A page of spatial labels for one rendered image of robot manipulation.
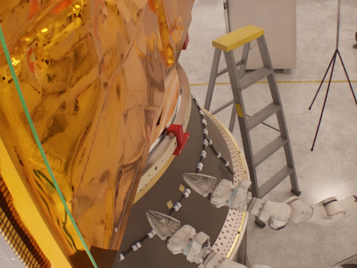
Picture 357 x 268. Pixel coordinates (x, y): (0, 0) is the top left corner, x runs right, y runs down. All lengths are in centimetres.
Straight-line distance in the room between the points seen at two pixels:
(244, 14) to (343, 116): 177
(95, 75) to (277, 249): 258
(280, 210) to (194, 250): 32
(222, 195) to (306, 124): 319
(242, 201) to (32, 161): 81
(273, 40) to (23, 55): 458
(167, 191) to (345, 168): 266
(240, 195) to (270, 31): 389
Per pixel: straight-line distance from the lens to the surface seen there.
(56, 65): 72
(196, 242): 112
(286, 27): 502
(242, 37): 271
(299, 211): 131
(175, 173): 155
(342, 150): 412
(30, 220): 74
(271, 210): 128
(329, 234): 333
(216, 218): 173
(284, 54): 517
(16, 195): 69
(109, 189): 90
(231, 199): 130
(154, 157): 141
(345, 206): 159
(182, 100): 169
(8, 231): 75
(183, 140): 153
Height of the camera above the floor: 262
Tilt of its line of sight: 36 degrees down
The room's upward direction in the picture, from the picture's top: 9 degrees counter-clockwise
